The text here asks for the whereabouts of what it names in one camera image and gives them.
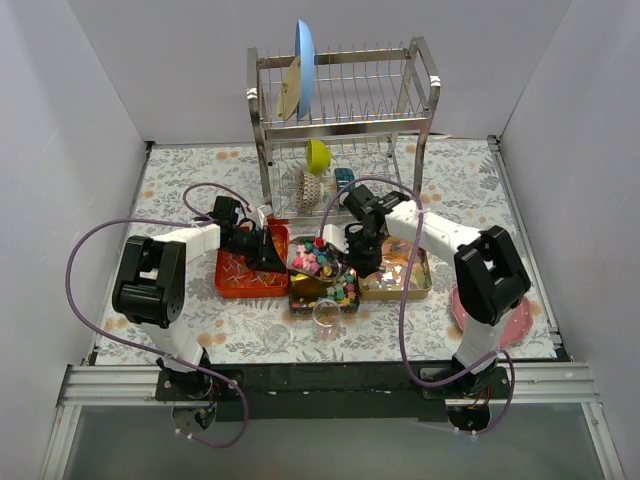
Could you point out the steel two-tier dish rack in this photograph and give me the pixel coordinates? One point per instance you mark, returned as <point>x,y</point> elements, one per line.
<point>373,107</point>

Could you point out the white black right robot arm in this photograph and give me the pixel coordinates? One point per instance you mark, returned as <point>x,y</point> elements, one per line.
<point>490,276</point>

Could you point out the clear glass jar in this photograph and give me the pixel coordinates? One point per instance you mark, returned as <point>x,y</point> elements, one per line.
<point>326,319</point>

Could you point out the patterned ceramic bowl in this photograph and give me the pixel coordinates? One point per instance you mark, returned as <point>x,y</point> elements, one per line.
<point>309,191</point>

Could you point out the yellow-green bowl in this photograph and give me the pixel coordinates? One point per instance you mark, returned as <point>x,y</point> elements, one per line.
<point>318,157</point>

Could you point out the gold tin of candies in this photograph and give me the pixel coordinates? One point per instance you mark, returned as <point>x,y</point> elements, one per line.
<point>387,284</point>

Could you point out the beige plate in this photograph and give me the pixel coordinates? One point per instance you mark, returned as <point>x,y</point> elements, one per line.
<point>290,91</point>

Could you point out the orange lollipop candy tin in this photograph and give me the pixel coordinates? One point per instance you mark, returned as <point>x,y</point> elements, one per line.
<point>234,280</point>

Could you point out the teal white mug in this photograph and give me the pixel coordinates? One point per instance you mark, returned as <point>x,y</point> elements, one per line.
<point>343,179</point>

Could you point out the clear jar lid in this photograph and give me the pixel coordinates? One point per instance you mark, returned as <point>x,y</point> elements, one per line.
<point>277,337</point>

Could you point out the star candy tin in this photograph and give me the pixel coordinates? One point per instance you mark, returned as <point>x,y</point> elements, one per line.
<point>305,291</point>

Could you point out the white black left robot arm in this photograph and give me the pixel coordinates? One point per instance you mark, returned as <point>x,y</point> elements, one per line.
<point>150,286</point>

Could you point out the aluminium frame rail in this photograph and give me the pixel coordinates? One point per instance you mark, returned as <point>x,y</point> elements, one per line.
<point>538,382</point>

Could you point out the light blue plate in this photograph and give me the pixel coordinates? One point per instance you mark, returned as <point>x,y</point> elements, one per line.
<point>305,51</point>

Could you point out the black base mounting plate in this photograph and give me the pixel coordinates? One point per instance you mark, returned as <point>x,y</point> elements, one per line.
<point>293,391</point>

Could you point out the pink polka dot plate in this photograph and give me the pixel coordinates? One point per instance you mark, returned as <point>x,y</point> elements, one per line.
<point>517,327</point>

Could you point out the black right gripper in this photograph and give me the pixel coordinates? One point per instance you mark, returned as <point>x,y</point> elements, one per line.
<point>361,255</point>

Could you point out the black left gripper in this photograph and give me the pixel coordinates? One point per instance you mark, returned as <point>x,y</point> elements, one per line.
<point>263,244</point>

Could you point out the metal scoop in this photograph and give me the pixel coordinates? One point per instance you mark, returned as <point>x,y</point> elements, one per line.
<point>315,258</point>

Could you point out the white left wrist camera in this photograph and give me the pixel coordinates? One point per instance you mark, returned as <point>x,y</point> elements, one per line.
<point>260,215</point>

